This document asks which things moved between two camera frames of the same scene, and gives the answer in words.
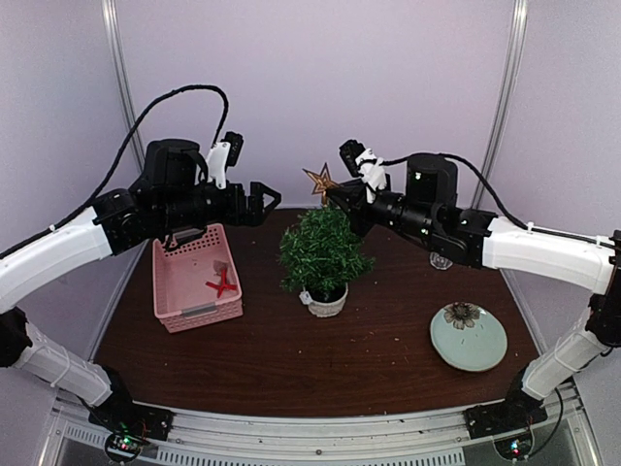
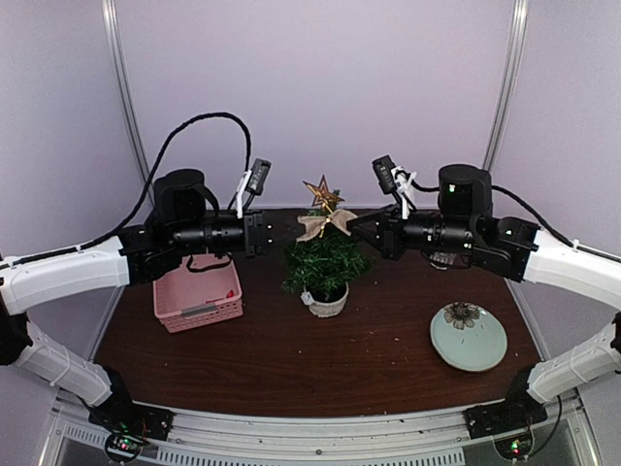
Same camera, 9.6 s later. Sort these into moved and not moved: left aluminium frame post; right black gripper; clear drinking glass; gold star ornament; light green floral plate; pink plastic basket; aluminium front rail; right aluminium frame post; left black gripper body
Moved: right black gripper; gold star ornament; left black gripper body
Not moved: clear drinking glass; aluminium front rail; right aluminium frame post; left aluminium frame post; light green floral plate; pink plastic basket
